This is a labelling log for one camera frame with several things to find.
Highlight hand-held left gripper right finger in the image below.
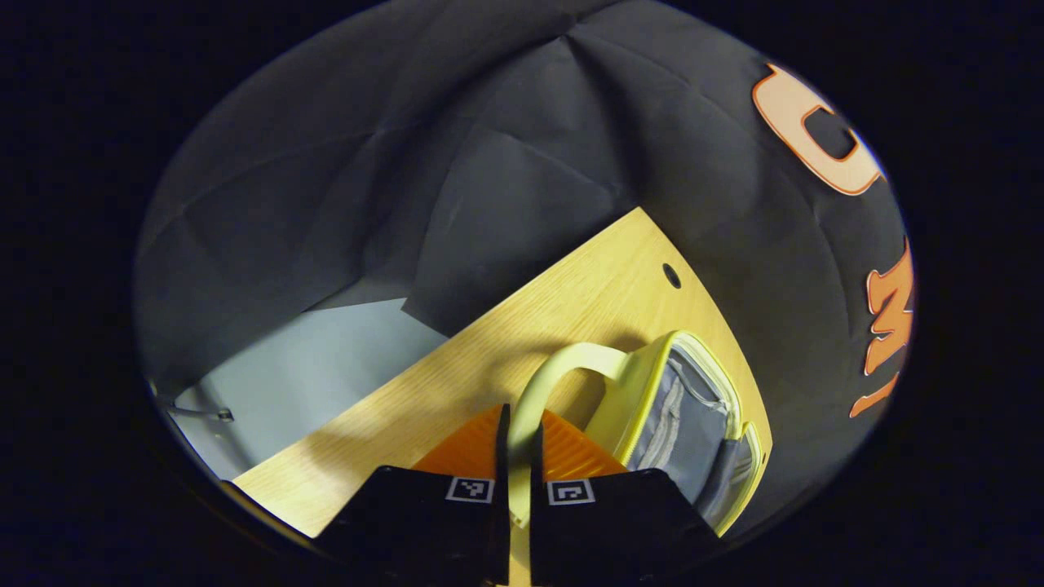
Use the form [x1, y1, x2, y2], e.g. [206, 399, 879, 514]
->
[530, 406, 724, 586]

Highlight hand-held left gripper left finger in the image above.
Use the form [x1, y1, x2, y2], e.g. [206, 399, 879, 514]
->
[312, 403, 512, 586]

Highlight pale yellow suitcase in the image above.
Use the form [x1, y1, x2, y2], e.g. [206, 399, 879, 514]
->
[506, 329, 769, 586]

